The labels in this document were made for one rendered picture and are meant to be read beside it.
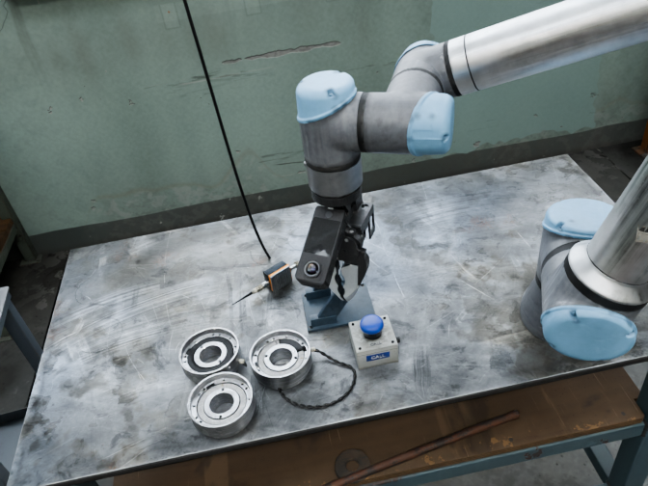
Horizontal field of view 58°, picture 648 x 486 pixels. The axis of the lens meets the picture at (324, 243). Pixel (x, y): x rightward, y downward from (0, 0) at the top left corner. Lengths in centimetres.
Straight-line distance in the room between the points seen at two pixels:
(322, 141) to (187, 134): 185
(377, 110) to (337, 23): 173
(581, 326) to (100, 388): 79
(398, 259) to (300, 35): 139
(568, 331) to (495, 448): 44
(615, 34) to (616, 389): 79
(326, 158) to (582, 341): 42
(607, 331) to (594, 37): 37
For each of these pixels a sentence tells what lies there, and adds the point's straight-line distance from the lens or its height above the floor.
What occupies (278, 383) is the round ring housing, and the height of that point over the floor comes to 83.
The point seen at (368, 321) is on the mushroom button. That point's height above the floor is 87.
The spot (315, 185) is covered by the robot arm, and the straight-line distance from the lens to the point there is 79.
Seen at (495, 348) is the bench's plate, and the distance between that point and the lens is 106.
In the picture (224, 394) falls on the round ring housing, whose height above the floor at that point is 82.
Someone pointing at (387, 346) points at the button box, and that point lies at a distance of 99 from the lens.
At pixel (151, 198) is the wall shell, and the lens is 274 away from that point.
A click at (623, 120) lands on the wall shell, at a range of 318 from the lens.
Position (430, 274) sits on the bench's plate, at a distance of 118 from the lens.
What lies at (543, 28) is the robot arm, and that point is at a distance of 80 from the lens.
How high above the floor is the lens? 160
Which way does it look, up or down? 39 degrees down
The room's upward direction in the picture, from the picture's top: 8 degrees counter-clockwise
